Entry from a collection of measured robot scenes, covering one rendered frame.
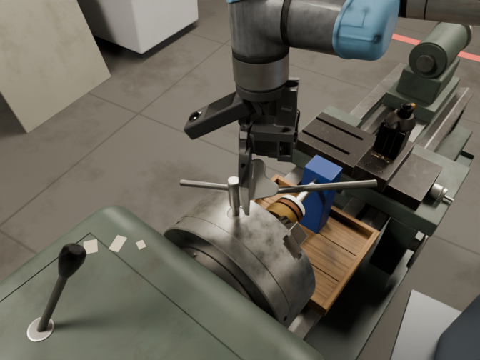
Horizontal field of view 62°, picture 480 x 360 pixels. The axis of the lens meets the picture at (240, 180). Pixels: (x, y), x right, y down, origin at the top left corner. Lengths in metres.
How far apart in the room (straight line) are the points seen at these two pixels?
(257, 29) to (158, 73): 3.00
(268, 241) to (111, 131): 2.32
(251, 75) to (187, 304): 0.35
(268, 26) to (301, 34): 0.04
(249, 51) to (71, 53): 2.85
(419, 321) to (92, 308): 0.91
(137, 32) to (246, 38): 3.04
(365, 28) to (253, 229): 0.42
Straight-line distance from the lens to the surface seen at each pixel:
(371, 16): 0.45
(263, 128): 0.58
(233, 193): 0.70
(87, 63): 3.39
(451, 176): 1.44
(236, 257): 0.71
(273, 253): 0.74
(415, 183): 1.29
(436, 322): 1.31
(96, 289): 0.68
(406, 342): 1.25
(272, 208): 0.92
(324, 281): 1.11
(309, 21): 0.47
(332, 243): 1.18
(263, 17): 0.49
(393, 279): 1.59
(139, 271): 0.68
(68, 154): 2.86
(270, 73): 0.53
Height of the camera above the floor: 1.83
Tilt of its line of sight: 47 degrees down
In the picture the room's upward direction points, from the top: 2 degrees clockwise
